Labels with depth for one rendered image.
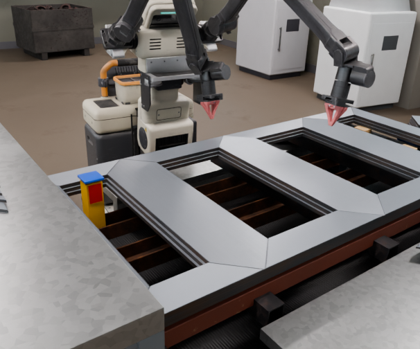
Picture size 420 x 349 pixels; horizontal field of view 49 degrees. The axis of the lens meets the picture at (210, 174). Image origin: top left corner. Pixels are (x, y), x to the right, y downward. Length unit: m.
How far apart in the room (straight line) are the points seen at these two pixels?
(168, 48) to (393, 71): 3.77
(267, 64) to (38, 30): 3.47
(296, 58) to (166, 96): 4.70
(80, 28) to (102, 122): 5.65
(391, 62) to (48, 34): 4.95
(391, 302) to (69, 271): 0.78
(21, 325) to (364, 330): 0.73
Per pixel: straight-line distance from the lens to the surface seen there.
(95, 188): 1.39
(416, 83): 5.68
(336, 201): 1.39
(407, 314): 1.20
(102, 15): 9.10
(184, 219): 1.23
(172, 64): 2.02
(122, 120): 2.31
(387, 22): 5.24
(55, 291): 0.70
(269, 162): 1.60
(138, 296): 0.67
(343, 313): 1.14
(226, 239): 1.15
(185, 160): 1.62
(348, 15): 5.30
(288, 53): 6.56
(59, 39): 7.75
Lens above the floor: 1.48
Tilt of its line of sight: 25 degrees down
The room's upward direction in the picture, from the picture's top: 2 degrees clockwise
